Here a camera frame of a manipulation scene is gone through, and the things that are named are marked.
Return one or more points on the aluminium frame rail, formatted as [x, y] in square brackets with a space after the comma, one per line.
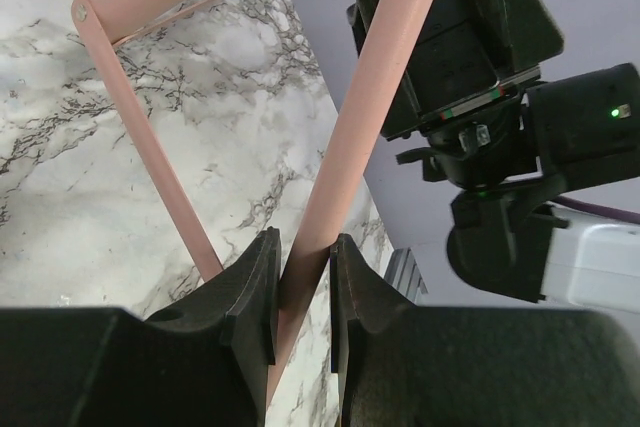
[403, 275]

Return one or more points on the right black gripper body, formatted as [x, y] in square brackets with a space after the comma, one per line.
[463, 87]

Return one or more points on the pink music stand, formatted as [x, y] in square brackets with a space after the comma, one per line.
[105, 24]

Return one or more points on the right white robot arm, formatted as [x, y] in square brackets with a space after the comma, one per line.
[526, 238]

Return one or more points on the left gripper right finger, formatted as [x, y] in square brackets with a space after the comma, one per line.
[399, 364]

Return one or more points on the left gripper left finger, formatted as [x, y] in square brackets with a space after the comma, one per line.
[201, 361]

